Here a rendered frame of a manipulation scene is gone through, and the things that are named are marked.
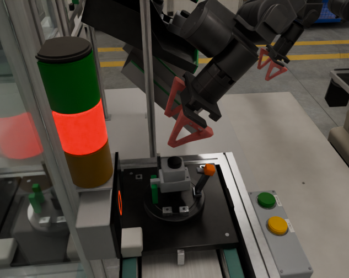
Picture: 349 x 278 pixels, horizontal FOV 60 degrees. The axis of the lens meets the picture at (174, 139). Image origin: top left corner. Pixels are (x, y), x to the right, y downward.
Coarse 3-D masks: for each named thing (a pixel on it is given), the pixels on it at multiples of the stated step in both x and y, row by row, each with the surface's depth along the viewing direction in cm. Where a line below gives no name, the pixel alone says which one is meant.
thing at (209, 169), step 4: (208, 164) 64; (196, 168) 65; (200, 168) 65; (204, 168) 65; (208, 168) 63; (212, 168) 64; (200, 172) 64; (204, 172) 64; (208, 172) 64; (212, 172) 64; (204, 176) 65; (208, 176) 65; (200, 180) 66; (204, 180) 66; (196, 184) 68; (200, 184) 66; (204, 184) 66; (196, 188) 67; (200, 188) 67; (196, 192) 68; (200, 192) 68
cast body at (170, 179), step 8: (168, 160) 62; (176, 160) 62; (168, 168) 62; (176, 168) 62; (184, 168) 62; (160, 176) 64; (168, 176) 62; (176, 176) 62; (184, 176) 62; (152, 184) 65; (160, 184) 63; (168, 184) 63; (176, 184) 63; (184, 184) 64
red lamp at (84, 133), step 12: (96, 108) 29; (60, 120) 28; (72, 120) 28; (84, 120) 29; (96, 120) 30; (60, 132) 30; (72, 132) 29; (84, 132) 29; (96, 132) 30; (72, 144) 30; (84, 144) 30; (96, 144) 31
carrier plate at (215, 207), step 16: (128, 176) 76; (144, 176) 76; (192, 176) 76; (128, 192) 72; (208, 192) 72; (128, 208) 68; (144, 208) 68; (208, 208) 68; (224, 208) 68; (128, 224) 65; (144, 224) 65; (160, 224) 65; (192, 224) 65; (208, 224) 65; (224, 224) 65; (144, 240) 62; (160, 240) 62; (176, 240) 62; (192, 240) 62; (208, 240) 62; (224, 240) 62
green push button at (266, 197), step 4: (260, 196) 71; (264, 196) 71; (268, 196) 71; (272, 196) 71; (260, 200) 70; (264, 200) 70; (268, 200) 70; (272, 200) 70; (260, 204) 70; (264, 204) 69; (268, 204) 69; (272, 204) 69
